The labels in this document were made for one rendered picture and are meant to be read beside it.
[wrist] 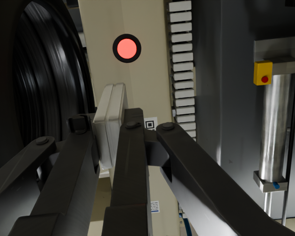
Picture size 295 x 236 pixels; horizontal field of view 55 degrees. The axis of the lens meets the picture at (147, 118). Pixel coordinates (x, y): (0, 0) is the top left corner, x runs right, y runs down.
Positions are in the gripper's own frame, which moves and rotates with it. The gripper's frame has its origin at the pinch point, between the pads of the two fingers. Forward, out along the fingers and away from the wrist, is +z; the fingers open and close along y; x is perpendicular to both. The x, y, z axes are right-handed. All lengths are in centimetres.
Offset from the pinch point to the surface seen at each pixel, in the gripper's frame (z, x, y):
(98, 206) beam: 62, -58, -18
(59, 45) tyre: 62, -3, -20
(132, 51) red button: 28.4, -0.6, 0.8
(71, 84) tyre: 63, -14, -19
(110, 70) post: 28.9, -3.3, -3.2
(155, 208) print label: 28.8, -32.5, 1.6
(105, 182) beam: 76, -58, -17
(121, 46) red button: 28.4, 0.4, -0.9
